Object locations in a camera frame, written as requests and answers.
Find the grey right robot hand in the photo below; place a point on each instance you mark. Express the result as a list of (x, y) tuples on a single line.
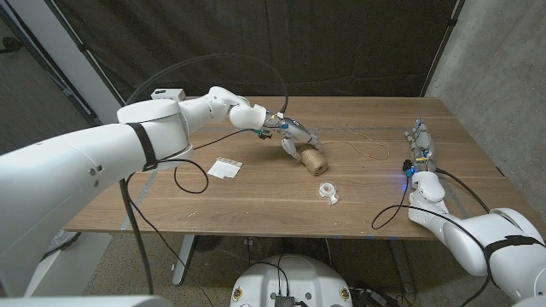
[(422, 147)]

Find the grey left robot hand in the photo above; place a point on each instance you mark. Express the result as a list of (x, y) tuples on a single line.
[(296, 130)]

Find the jute twine strand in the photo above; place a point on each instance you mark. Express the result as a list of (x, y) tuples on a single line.
[(377, 159)]

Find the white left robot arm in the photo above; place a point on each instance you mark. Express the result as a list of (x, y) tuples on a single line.
[(64, 179)]

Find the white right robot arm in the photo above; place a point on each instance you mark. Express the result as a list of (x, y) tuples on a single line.
[(512, 247)]

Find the clear tape dispenser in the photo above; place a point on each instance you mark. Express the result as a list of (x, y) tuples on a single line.
[(332, 197)]

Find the white sticker sheet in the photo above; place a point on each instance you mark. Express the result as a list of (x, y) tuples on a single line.
[(224, 169)]

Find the dark grey cloth mat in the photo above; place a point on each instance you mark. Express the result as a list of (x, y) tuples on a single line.
[(341, 42)]

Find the black backdrop stand pole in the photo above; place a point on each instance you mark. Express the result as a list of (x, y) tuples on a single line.
[(443, 44), (87, 54)]

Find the metal table leg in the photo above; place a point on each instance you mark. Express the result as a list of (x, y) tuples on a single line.
[(403, 268), (183, 260)]

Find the white power outlet box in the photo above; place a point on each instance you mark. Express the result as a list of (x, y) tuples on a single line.
[(168, 94)]

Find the black floor fan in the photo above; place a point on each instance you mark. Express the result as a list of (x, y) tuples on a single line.
[(207, 243)]

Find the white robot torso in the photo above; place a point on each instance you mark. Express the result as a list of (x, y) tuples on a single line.
[(294, 277)]

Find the grey power strip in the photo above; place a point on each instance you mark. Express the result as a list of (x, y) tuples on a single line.
[(371, 297)]

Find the white robot chest panel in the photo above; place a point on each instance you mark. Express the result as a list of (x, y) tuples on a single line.
[(85, 302)]

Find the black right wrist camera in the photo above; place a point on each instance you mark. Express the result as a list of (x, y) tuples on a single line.
[(408, 167)]

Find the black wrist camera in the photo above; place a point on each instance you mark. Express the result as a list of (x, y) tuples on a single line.
[(408, 167), (265, 134)]

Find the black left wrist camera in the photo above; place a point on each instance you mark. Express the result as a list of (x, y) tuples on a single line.
[(265, 134)]

